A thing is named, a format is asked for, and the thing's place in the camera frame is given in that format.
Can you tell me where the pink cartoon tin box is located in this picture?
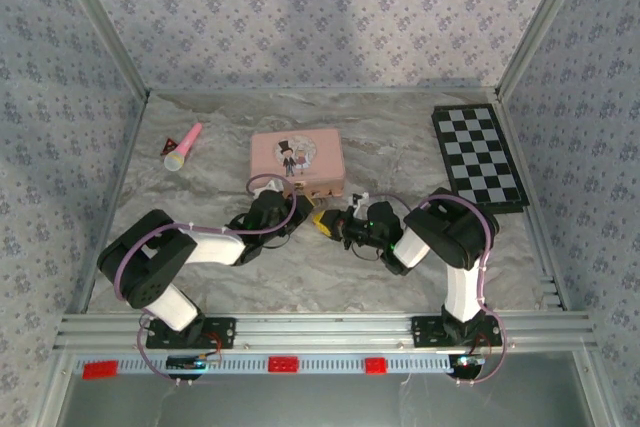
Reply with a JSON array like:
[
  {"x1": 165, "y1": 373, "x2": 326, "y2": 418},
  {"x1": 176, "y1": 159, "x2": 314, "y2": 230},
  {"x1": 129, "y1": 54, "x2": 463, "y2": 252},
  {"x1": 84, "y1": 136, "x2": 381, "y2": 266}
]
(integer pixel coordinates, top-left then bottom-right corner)
[{"x1": 249, "y1": 128, "x2": 346, "y2": 199}]

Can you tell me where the pink toy microphone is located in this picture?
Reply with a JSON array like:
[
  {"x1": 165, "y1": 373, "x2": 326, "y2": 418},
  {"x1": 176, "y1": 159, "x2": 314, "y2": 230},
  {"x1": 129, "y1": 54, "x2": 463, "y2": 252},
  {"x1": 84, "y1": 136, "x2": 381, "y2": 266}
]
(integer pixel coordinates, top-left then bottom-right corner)
[{"x1": 163, "y1": 121, "x2": 204, "y2": 172}]

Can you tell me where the black grey chessboard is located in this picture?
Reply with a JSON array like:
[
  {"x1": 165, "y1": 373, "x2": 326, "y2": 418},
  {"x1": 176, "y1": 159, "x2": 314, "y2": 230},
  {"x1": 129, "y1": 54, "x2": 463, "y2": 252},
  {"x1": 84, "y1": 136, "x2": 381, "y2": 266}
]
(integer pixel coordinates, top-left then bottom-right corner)
[{"x1": 431, "y1": 103, "x2": 531, "y2": 218}]

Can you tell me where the medium red plastic block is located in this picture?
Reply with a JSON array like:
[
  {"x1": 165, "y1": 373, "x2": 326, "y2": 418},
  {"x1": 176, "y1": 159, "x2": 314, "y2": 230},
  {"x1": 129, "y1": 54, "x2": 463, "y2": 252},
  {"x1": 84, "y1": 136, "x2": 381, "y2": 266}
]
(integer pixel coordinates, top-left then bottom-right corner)
[{"x1": 267, "y1": 356, "x2": 300, "y2": 374}]

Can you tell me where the left green circuit board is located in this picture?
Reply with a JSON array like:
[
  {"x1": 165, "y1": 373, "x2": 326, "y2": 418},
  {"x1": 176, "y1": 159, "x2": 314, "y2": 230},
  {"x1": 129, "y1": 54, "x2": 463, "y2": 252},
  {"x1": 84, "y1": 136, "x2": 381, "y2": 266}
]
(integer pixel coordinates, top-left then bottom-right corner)
[{"x1": 166, "y1": 354, "x2": 209, "y2": 373}]

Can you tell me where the green circuit board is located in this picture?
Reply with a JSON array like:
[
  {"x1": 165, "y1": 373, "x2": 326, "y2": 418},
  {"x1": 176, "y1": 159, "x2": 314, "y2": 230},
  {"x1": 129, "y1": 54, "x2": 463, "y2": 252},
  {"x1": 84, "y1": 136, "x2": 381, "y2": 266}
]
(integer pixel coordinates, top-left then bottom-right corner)
[
  {"x1": 449, "y1": 354, "x2": 486, "y2": 379},
  {"x1": 166, "y1": 354, "x2": 209, "y2": 373}
]

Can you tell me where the right green circuit board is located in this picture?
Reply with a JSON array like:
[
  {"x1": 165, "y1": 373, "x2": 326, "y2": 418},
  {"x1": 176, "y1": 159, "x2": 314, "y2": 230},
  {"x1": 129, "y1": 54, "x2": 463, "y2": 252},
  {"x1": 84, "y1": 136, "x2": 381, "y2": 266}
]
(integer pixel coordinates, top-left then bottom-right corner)
[{"x1": 449, "y1": 354, "x2": 486, "y2": 379}]

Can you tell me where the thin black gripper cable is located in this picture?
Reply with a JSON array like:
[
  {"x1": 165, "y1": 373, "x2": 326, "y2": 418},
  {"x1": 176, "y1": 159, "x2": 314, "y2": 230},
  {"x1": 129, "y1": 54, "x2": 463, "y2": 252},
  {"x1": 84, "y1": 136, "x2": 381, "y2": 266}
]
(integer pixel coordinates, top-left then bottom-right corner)
[{"x1": 343, "y1": 239, "x2": 381, "y2": 262}]

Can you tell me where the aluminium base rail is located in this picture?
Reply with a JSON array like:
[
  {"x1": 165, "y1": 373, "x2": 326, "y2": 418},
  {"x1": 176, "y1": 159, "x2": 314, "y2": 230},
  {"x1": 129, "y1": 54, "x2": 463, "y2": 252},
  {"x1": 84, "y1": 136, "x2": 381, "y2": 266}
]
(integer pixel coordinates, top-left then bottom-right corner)
[{"x1": 53, "y1": 312, "x2": 599, "y2": 352}]

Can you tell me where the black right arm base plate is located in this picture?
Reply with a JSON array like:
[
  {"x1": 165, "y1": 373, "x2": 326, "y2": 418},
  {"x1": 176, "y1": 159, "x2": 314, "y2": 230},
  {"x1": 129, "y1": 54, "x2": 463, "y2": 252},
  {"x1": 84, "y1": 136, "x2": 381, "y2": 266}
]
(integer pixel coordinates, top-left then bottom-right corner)
[{"x1": 410, "y1": 315, "x2": 501, "y2": 348}]

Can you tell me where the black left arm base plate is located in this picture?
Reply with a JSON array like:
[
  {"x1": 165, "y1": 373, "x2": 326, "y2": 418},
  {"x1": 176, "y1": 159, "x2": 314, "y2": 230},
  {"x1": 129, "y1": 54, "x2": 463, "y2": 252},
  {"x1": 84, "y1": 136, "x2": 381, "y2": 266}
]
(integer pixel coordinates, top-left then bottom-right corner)
[{"x1": 144, "y1": 315, "x2": 237, "y2": 351}]

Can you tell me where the grey slotted cable duct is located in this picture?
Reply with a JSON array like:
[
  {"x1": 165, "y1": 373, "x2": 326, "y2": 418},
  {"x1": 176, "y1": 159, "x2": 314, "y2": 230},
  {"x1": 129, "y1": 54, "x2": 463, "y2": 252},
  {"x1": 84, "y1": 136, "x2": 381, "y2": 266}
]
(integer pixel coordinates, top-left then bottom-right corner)
[{"x1": 74, "y1": 352, "x2": 454, "y2": 376}]

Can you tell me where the aluminium frame post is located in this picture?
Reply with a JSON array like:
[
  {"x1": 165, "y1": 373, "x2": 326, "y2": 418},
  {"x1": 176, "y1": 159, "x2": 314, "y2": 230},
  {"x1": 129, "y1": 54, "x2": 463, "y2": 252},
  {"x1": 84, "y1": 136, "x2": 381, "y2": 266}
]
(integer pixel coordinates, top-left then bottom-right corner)
[
  {"x1": 494, "y1": 0, "x2": 596, "y2": 98},
  {"x1": 49, "y1": 0, "x2": 151, "y2": 98}
]

